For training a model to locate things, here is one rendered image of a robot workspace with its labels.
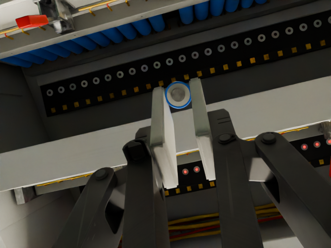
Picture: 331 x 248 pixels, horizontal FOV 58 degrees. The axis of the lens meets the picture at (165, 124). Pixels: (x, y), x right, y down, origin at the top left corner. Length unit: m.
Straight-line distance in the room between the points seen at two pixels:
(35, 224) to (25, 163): 0.15
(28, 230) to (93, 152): 0.19
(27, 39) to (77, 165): 0.16
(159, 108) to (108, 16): 0.21
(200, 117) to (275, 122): 0.19
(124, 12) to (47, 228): 0.36
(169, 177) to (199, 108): 0.04
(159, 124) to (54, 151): 0.23
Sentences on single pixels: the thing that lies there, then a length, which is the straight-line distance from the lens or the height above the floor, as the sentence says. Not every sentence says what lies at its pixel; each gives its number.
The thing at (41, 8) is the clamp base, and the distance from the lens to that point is 0.34.
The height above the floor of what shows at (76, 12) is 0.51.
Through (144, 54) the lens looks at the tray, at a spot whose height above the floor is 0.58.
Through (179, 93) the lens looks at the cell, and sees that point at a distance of 0.20.
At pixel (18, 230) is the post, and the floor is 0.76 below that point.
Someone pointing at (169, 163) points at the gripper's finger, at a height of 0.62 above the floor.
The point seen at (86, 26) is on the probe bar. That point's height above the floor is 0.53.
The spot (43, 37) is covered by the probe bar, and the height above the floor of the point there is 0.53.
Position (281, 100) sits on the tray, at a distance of 0.34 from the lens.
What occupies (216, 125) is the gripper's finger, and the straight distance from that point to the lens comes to 0.16.
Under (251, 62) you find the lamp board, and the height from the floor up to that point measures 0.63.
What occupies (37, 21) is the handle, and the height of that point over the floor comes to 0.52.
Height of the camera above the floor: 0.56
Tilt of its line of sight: 17 degrees up
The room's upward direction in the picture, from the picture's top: 165 degrees clockwise
